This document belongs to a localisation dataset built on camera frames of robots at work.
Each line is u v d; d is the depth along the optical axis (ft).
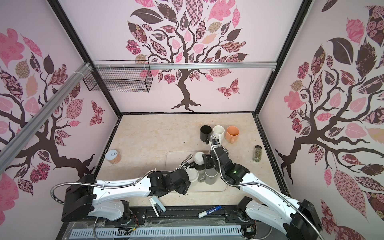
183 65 3.05
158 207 2.44
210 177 2.50
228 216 2.42
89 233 2.29
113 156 2.95
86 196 1.32
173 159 3.11
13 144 1.69
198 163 2.76
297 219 1.29
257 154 3.03
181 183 2.00
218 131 3.43
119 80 3.99
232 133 3.33
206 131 3.21
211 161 2.25
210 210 2.44
